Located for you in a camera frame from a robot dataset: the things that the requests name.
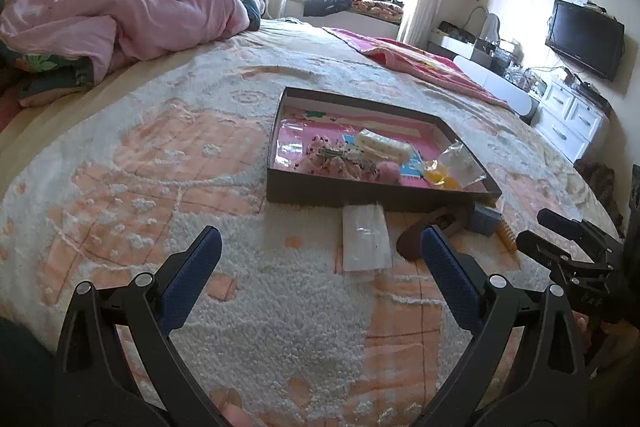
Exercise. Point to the person's right hand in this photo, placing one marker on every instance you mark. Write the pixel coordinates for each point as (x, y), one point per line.
(607, 342)

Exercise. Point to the clear plastic packet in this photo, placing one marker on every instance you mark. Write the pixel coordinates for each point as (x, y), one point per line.
(366, 239)

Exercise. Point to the white grey desk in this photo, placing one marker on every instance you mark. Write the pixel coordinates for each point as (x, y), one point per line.
(480, 67)

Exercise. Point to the black wall television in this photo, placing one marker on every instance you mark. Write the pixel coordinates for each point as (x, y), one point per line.
(585, 39)

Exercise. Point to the pink patterned blanket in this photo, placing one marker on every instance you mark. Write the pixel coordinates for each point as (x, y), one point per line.
(425, 62)

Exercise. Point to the person's left hand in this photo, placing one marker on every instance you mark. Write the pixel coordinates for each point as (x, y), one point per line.
(240, 412)

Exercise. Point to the orange hair comb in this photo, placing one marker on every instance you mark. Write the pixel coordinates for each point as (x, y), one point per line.
(507, 237)

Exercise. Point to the yellow rings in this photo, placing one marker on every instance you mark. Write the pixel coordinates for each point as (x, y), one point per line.
(450, 172)

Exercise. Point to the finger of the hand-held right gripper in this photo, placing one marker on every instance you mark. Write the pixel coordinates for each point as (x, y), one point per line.
(550, 249)
(575, 227)

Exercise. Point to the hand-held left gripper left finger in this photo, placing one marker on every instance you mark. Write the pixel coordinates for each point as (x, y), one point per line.
(192, 282)

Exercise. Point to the white beaded item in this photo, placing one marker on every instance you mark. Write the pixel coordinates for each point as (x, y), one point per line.
(385, 147)

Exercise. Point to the black set-top box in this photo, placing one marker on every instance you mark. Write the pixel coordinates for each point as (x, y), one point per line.
(595, 94)

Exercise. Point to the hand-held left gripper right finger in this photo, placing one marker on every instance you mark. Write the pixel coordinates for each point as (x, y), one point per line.
(450, 282)

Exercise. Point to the metal hair pin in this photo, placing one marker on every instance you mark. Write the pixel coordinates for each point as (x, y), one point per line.
(332, 153)

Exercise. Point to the white round-backed chair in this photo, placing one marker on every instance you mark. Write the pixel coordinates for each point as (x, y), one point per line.
(487, 24)

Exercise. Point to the dark brown bag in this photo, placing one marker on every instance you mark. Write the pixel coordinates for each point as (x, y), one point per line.
(600, 187)

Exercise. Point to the dark cardboard box tray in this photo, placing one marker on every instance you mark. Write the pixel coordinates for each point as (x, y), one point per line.
(375, 199)

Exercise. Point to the blue printed card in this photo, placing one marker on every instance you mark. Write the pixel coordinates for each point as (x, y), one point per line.
(412, 164)

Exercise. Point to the pile of clothes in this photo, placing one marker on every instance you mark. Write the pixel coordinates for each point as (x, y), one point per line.
(350, 2)

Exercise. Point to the white drawer cabinet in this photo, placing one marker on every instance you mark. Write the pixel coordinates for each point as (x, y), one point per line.
(570, 122)

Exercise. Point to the small grey-blue box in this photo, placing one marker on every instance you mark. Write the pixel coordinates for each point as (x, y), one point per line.
(487, 221)

